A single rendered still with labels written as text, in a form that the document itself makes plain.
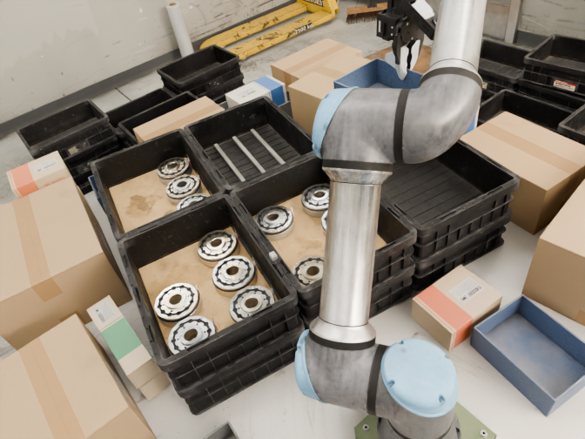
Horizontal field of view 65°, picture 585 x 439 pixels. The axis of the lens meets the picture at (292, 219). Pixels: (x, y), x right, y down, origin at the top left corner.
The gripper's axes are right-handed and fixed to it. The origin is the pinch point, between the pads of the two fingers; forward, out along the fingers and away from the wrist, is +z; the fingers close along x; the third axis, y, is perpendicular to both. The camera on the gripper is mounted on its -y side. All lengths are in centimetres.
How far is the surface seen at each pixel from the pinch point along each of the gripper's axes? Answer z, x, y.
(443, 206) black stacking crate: 29.4, 2.1, -17.8
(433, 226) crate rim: 20.6, 18.1, -26.9
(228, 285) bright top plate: 30, 58, -3
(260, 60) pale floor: 104, -114, 261
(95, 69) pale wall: 92, 5, 326
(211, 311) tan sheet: 34, 64, -5
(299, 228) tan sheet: 31.6, 33.8, 2.5
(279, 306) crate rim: 23, 56, -21
